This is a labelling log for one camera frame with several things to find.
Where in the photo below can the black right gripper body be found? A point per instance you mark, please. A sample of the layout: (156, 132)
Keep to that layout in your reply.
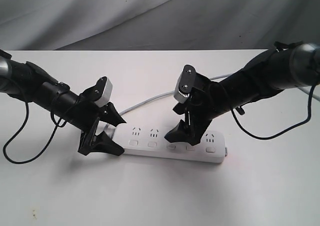
(206, 102)

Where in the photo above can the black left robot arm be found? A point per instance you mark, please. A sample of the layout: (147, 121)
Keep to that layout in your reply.
(30, 83)

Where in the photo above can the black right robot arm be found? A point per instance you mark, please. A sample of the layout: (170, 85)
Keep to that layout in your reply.
(266, 75)

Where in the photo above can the grey backdrop cloth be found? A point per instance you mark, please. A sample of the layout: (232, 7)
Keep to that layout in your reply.
(156, 24)

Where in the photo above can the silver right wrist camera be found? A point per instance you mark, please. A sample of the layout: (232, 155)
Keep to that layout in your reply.
(185, 84)

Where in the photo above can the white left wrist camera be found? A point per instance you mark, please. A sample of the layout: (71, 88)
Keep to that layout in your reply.
(100, 93)

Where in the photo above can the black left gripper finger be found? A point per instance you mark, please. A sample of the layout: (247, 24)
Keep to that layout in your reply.
(103, 144)
(110, 115)

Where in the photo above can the white five-outlet power strip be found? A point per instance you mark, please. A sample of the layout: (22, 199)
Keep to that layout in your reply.
(150, 141)

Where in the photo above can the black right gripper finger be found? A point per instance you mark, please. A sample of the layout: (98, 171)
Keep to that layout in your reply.
(180, 133)
(181, 108)

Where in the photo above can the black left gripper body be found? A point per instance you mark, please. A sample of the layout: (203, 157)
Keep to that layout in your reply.
(85, 115)

